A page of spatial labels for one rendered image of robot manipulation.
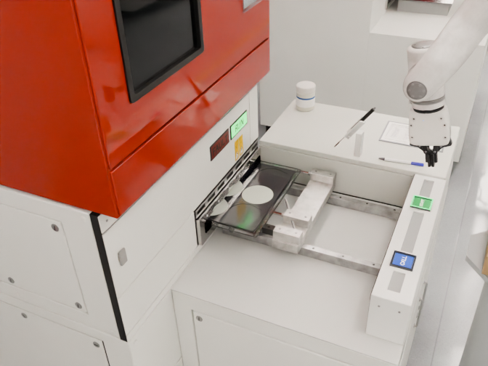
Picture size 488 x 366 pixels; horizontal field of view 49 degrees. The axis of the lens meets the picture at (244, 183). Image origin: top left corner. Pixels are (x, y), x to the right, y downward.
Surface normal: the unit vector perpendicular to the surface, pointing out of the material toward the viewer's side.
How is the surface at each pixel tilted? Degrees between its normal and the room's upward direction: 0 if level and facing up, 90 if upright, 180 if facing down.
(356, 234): 0
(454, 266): 0
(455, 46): 53
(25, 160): 90
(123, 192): 90
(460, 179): 0
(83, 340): 90
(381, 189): 90
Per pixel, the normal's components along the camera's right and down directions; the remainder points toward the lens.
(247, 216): -0.04, -0.82
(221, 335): -0.42, 0.53
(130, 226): 0.91, 0.22
